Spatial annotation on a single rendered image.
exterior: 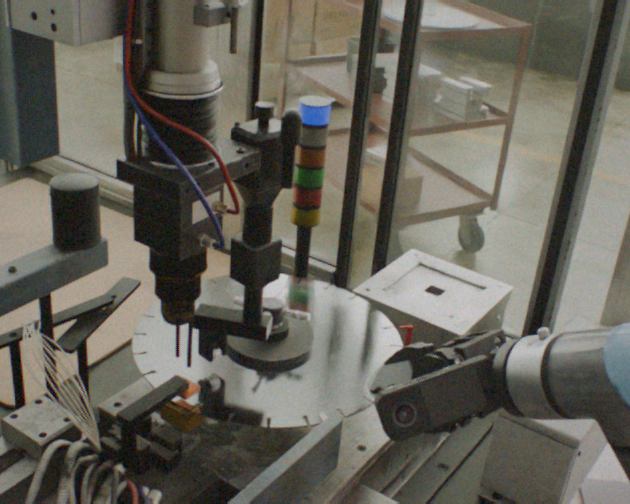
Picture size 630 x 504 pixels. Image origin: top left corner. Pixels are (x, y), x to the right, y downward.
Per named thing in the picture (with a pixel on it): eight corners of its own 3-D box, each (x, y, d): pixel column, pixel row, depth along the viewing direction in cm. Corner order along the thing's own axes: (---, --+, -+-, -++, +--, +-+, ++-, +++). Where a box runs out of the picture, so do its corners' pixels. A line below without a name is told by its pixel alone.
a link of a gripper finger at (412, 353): (403, 387, 91) (462, 384, 84) (391, 393, 90) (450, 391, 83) (390, 344, 91) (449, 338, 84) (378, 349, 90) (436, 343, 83)
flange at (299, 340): (222, 315, 112) (223, 298, 110) (309, 316, 113) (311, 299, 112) (224, 366, 102) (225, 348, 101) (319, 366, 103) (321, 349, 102)
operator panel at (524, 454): (553, 395, 136) (575, 314, 129) (621, 424, 131) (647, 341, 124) (476, 493, 115) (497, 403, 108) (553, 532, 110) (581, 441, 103)
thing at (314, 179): (304, 173, 133) (306, 155, 132) (329, 182, 131) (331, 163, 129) (287, 182, 130) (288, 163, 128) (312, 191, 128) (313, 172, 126)
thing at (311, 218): (301, 211, 136) (303, 194, 135) (325, 220, 134) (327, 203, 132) (284, 221, 133) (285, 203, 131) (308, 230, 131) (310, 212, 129)
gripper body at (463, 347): (480, 400, 91) (573, 398, 81) (423, 430, 86) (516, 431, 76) (460, 330, 91) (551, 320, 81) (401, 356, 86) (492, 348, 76)
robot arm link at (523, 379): (554, 433, 73) (528, 340, 73) (512, 432, 76) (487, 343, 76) (604, 402, 77) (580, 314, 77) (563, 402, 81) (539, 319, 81)
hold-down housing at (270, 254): (258, 266, 98) (268, 92, 89) (288, 283, 96) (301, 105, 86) (220, 281, 95) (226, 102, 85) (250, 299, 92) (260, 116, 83)
